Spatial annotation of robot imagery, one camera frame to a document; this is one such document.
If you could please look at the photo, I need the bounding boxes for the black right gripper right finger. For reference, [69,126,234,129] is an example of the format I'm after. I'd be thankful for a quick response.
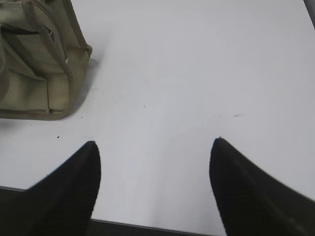
[209,138,315,236]

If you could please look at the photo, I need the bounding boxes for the khaki canvas zipper bag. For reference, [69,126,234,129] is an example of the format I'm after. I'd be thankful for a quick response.
[0,0,93,120]

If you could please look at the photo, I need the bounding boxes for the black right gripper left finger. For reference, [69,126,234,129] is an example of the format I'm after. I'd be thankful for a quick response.
[0,141,101,236]

